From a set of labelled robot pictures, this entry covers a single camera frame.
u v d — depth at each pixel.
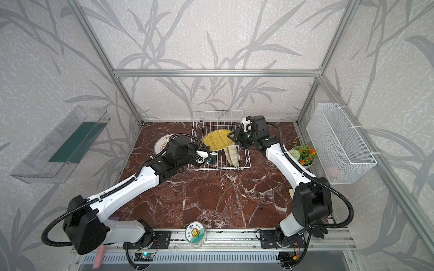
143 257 0.71
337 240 0.75
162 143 1.06
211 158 0.64
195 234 0.68
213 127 1.16
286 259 0.72
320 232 0.75
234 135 0.77
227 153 0.87
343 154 0.61
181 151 0.58
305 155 0.83
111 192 0.45
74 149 0.61
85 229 0.38
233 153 0.94
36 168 0.59
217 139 0.83
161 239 0.73
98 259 0.68
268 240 0.73
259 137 0.64
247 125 0.75
